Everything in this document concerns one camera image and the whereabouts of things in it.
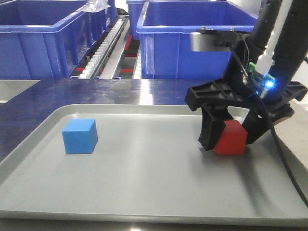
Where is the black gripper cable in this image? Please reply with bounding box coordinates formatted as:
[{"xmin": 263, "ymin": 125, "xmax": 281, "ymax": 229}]
[{"xmin": 230, "ymin": 32, "xmax": 308, "ymax": 202}]

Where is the blue bin rear centre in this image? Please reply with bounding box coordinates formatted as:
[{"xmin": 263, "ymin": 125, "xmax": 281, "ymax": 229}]
[{"xmin": 127, "ymin": 0, "xmax": 150, "ymax": 41}]

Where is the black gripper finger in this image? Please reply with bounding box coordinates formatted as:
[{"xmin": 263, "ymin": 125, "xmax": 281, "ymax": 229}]
[
  {"xmin": 199, "ymin": 105, "xmax": 233, "ymax": 151},
  {"xmin": 242, "ymin": 109, "xmax": 272, "ymax": 144}
]

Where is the white roller conveyor rail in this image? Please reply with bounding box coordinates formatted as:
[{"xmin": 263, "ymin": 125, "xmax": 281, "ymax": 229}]
[{"xmin": 78, "ymin": 19, "xmax": 124, "ymax": 79}]

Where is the large blue bin right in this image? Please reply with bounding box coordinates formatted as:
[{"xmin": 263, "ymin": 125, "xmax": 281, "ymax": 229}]
[{"xmin": 136, "ymin": 0, "xmax": 258, "ymax": 80}]

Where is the large blue bin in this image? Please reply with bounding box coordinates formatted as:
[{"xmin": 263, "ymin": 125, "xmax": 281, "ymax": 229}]
[
  {"xmin": 0, "ymin": 0, "xmax": 116, "ymax": 80},
  {"xmin": 136, "ymin": 0, "xmax": 258, "ymax": 80}
]

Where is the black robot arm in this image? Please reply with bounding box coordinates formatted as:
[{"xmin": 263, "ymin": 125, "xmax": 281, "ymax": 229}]
[{"xmin": 185, "ymin": 0, "xmax": 308, "ymax": 150}]

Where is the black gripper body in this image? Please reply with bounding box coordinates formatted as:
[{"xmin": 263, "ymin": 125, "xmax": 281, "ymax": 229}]
[{"xmin": 185, "ymin": 31, "xmax": 308, "ymax": 120}]

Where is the large blue bin left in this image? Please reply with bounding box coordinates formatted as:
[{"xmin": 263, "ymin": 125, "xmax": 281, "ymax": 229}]
[{"xmin": 0, "ymin": 0, "xmax": 116, "ymax": 80}]

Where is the blue foam cube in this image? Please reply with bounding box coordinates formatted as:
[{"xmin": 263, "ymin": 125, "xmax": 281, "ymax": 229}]
[{"xmin": 62, "ymin": 118, "xmax": 98, "ymax": 154}]

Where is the red foam cube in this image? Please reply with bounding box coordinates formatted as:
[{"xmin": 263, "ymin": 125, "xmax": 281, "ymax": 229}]
[{"xmin": 214, "ymin": 120, "xmax": 248, "ymax": 155}]

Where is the grey plastic tray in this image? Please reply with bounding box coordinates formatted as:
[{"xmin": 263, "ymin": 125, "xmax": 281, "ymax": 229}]
[{"xmin": 0, "ymin": 104, "xmax": 308, "ymax": 227}]

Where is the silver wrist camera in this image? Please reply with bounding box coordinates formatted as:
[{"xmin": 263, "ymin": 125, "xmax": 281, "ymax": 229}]
[{"xmin": 190, "ymin": 29, "xmax": 238, "ymax": 52}]

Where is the clear plastic bag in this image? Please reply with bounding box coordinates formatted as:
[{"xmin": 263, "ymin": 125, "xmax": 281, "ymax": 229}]
[{"xmin": 79, "ymin": 0, "xmax": 110, "ymax": 13}]

